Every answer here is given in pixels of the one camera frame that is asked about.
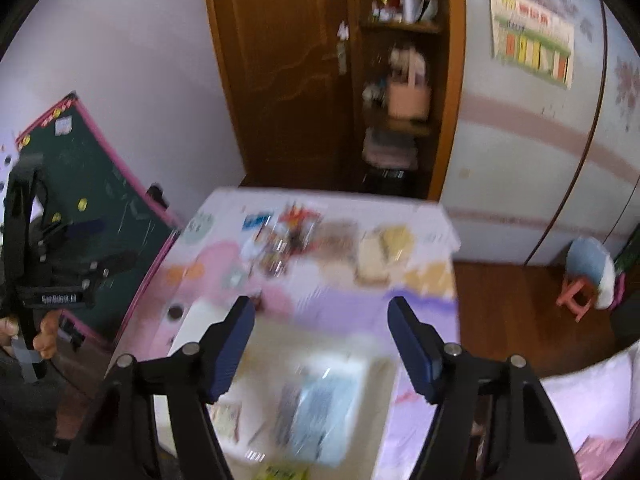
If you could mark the blue white plush cushion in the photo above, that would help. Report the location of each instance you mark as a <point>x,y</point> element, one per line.
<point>590,270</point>

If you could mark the small beige snack packet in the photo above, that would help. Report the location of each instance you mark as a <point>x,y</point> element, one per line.
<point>225,422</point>

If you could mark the pale blue wardrobe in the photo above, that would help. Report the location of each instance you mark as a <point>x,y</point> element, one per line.
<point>525,170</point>

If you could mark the wooden corner shelf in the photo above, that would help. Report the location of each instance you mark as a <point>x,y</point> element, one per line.
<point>452,85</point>

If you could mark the brown snack packet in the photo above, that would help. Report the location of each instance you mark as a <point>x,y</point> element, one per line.
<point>336,240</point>

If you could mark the pale yellow snack packet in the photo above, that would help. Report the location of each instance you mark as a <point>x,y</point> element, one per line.
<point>385,255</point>

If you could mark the grey green pouch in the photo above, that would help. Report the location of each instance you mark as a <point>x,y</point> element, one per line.
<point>429,7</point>

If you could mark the pink bed blanket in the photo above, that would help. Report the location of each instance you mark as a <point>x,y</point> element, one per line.
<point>595,410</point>

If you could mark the stack of folded towels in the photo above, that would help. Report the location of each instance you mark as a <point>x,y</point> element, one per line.
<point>390,150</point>

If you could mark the pink stool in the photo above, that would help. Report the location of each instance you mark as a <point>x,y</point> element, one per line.
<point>572,297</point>

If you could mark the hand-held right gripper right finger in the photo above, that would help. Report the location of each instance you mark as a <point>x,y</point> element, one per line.
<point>414,350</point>

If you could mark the yellow green snack packet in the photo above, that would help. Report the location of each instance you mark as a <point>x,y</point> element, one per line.
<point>282,472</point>

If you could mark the white door hook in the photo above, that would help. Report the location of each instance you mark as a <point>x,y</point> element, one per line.
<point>343,30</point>

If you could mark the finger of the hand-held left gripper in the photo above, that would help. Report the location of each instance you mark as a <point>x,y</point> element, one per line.
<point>22,195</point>
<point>112,262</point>

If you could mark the wall poster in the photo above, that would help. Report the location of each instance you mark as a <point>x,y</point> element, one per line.
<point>532,35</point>

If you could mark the green printed bag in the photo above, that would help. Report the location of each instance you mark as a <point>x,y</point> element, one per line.
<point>629,257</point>

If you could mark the person's left hand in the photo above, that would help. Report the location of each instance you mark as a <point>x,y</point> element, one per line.
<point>47,337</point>

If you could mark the white storage box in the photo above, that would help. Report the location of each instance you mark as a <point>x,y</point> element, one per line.
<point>270,355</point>

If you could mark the clear plastic packet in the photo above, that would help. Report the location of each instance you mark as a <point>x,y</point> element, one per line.
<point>325,405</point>

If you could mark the pile of mixed snack packets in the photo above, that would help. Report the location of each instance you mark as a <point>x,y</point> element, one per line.
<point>267,250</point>

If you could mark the green chalkboard with pink frame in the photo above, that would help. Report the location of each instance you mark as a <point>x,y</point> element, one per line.
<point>110,195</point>

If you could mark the black clip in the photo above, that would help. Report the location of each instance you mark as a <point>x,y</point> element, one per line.
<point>157,195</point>

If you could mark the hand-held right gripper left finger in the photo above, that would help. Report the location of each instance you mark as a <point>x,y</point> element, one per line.
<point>231,347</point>

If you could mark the brown wooden door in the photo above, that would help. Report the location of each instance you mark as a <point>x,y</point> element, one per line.
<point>280,85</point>

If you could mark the printed cartoon tablecloth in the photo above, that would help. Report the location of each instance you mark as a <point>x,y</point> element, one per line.
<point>345,305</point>

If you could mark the group of small bottles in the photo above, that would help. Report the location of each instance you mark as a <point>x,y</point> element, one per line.
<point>386,10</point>

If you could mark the red snack packet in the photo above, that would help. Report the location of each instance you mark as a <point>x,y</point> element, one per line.
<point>299,225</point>

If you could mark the white roll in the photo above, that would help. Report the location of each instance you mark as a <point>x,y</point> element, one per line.
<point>409,5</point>

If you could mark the black suitcase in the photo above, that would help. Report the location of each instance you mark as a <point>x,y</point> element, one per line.
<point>387,180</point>

